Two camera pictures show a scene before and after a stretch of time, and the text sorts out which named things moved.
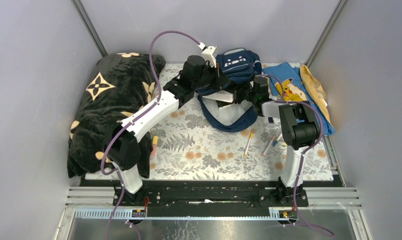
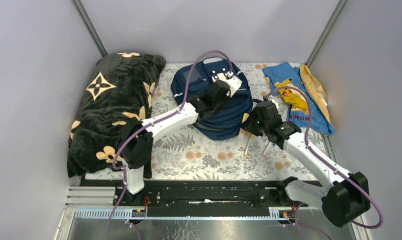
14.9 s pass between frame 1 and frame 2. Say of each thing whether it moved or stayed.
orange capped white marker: stayed
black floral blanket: stayed
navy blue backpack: moved
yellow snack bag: stayed
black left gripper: moved
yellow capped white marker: stayed
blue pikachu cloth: stayed
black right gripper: moved
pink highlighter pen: moved
